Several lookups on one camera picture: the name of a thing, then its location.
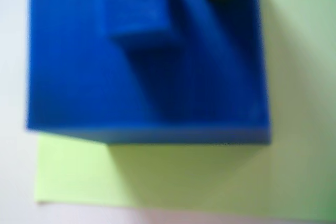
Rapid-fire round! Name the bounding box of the large blue cube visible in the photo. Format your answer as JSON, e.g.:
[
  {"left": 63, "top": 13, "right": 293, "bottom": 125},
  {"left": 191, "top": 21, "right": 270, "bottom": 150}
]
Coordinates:
[{"left": 24, "top": 0, "right": 271, "bottom": 146}]

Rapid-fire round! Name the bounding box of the green paper square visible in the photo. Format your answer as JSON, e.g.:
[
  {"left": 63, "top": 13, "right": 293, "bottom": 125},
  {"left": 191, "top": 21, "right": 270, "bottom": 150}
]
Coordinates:
[{"left": 33, "top": 0, "right": 336, "bottom": 222}]

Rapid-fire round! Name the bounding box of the tiny blue cube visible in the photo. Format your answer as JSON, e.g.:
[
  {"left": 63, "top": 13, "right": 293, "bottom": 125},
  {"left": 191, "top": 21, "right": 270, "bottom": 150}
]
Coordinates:
[{"left": 94, "top": 0, "right": 183, "bottom": 51}]

